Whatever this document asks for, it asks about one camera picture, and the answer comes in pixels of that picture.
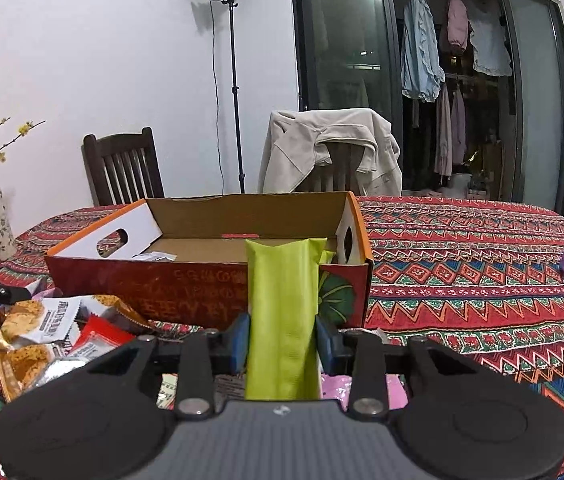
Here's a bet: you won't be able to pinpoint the white silver snack packet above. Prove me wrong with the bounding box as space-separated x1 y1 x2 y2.
32 357 90 391

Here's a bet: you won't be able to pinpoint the small silver packet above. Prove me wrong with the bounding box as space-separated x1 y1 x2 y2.
132 251 178 263

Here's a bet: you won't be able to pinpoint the pink snack packet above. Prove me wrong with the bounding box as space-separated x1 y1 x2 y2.
322 374 409 412

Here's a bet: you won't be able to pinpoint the mauve hanging clothes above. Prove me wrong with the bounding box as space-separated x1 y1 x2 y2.
434 82 468 178

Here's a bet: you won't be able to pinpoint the red and silver snack packet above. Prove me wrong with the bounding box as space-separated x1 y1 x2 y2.
64 315 135 361

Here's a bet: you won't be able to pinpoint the beige jacket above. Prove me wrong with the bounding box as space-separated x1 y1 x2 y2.
258 108 403 196

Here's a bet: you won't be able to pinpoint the white hanging garment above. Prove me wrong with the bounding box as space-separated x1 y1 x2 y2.
468 2 513 77

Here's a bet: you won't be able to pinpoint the dark wooden chair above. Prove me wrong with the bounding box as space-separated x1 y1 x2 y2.
294 142 363 195
82 127 165 207

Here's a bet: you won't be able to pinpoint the green snack packet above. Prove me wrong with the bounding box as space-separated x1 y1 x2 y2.
244 236 335 402

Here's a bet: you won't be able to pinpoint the light blue hanging shirt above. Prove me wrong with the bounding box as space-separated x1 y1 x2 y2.
401 0 445 103

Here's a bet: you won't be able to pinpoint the orange-rimmed cardboard box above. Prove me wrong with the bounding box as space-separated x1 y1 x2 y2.
44 191 374 331

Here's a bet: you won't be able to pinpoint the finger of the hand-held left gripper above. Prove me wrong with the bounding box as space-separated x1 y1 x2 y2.
0 283 31 306

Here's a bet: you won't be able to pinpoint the white cloth heap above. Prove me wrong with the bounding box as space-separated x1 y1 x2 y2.
427 172 474 199

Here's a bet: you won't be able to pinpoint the pink hanging garment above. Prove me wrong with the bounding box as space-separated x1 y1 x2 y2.
444 0 470 56

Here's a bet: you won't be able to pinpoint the red patterned tablecloth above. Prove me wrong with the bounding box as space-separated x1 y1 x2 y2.
0 195 564 480

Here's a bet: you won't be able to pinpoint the studio light on stand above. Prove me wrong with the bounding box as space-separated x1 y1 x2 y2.
203 0 248 194

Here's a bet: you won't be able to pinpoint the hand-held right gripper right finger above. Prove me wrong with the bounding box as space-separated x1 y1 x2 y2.
316 312 493 423

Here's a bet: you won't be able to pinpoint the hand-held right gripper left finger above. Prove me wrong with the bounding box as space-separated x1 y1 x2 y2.
69 312 252 421

